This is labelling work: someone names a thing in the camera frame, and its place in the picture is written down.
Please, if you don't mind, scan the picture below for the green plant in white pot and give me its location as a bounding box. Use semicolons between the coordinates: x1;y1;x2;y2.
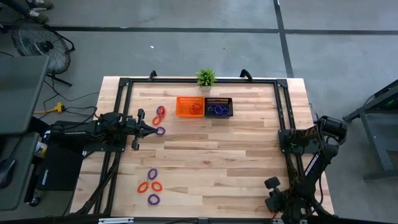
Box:
195;68;217;92

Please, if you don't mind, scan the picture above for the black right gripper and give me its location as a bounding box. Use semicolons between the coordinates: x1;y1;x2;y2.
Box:
264;176;293;220

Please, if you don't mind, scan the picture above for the person's shoe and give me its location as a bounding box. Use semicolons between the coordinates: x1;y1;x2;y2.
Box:
27;9;50;24
26;0;55;10

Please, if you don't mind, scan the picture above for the black aluminium table frame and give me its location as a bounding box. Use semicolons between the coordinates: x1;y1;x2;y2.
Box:
107;77;299;217

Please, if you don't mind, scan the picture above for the grey desk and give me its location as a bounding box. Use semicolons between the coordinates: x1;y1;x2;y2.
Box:
0;55;50;135
0;132;40;212

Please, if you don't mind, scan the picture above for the black computer mouse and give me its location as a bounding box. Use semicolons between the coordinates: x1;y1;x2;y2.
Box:
0;157;16;189

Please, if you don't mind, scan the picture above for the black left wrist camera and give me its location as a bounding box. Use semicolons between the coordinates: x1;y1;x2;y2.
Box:
123;119;137;135

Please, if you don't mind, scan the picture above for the yellow extension cord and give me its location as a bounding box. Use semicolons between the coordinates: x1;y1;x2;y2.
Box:
33;101;65;114

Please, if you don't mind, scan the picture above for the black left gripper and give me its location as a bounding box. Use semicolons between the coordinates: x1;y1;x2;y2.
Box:
131;108;159;151

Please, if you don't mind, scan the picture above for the black cable bundle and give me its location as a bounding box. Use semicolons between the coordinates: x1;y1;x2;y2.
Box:
76;151;123;216

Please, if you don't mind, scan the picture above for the person's leg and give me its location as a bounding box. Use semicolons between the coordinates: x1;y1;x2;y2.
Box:
0;0;32;16

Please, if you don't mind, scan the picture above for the black wire floor fan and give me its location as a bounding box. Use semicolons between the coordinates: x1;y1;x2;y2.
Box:
11;17;76;87

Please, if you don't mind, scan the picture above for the black caster wheel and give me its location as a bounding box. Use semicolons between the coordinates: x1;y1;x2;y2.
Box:
28;195;42;208

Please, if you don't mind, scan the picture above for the grey metal cart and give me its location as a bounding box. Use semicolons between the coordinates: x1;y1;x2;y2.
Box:
343;79;398;182

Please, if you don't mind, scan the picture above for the black plastic mesh basket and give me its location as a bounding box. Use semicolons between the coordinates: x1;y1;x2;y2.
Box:
204;97;234;119

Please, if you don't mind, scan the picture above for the orange plastic mesh basket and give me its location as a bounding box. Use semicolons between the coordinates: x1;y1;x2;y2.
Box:
175;96;205;118

